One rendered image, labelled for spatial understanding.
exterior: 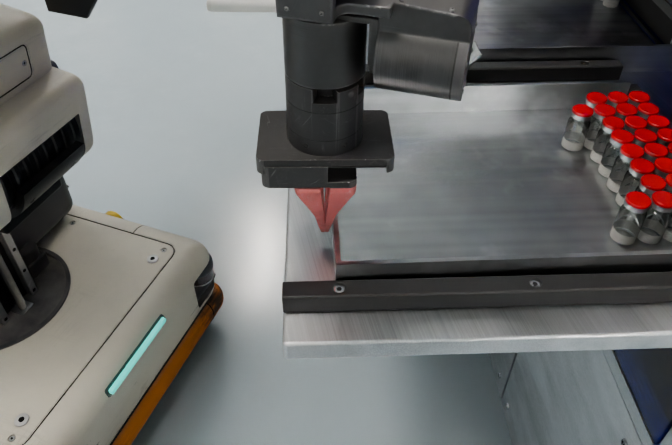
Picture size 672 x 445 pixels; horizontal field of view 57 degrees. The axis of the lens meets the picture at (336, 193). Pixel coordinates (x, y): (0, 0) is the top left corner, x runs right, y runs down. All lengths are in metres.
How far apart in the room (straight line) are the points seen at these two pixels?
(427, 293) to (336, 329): 0.08
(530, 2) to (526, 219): 0.48
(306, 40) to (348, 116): 0.07
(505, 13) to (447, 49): 0.57
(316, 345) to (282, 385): 1.02
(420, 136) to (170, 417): 1.01
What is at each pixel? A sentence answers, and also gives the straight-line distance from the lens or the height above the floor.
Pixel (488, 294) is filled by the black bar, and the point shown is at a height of 0.90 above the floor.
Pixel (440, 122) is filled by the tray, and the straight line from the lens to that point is 0.70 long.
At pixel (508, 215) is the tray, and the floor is 0.88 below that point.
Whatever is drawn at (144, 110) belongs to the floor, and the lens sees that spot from 2.41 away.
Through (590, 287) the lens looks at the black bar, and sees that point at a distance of 0.53.
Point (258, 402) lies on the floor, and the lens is 1.48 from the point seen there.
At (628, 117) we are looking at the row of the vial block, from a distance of 0.68.
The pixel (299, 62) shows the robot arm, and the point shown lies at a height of 1.07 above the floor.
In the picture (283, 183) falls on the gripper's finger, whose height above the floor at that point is 0.98.
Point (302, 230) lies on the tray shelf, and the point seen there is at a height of 0.88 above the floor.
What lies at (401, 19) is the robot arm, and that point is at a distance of 0.39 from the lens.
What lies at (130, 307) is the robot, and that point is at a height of 0.28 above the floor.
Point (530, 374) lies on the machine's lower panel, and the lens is 1.20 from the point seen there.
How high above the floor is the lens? 1.27
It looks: 41 degrees down
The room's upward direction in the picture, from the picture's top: straight up
